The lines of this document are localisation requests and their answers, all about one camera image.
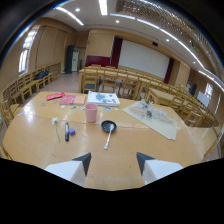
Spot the red flat packet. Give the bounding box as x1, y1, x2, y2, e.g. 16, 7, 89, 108
45, 92, 66, 102

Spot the wooden chair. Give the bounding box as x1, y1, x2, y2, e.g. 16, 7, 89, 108
0, 98, 20, 129
81, 68, 100, 95
118, 74, 141, 101
100, 70, 119, 94

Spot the black pan with white handle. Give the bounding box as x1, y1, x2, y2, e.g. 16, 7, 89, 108
100, 120, 118, 151

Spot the black tall speaker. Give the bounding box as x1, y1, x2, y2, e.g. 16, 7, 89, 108
64, 44, 75, 75

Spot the black bag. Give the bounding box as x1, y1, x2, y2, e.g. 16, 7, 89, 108
33, 69, 50, 81

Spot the long wooden desk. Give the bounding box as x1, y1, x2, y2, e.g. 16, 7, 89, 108
78, 66, 188, 95

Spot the pink plastic cup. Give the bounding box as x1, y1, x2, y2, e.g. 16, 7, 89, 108
84, 102, 99, 124

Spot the white artificial flower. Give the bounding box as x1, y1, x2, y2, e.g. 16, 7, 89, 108
50, 117, 62, 144

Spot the white printed book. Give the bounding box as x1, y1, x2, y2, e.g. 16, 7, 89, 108
86, 90, 121, 108

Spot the red and orange book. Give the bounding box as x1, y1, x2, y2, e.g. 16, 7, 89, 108
59, 94, 88, 106

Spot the white projection screen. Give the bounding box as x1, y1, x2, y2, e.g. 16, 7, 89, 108
117, 39, 171, 80

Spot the clear plastic packaging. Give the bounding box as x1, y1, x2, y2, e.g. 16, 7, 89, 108
132, 101, 169, 122

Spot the black marker pen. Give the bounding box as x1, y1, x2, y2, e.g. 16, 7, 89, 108
64, 121, 70, 142

